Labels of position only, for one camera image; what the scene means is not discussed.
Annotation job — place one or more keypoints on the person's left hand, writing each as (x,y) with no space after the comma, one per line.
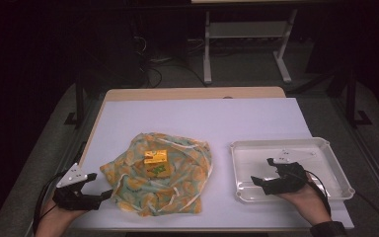
(54,220)

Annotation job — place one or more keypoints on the yellow carton box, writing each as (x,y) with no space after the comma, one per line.
(156,161)

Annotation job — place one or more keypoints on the white table mat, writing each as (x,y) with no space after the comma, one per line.
(194,118)

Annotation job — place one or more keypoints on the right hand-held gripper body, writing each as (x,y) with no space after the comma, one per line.
(291,177)

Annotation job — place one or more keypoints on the white plastic tray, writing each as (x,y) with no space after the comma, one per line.
(322,161)

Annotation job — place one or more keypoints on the orange and green patterned cloth bag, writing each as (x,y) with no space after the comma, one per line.
(181,177)

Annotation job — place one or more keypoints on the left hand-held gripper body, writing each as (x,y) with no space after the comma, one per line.
(74,179)

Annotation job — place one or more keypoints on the white metal table frame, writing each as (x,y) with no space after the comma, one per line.
(207,49)

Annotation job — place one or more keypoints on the black wrist sleeve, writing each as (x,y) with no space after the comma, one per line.
(329,229)

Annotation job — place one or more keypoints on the black metal stand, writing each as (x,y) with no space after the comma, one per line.
(80,102)
(351,98)

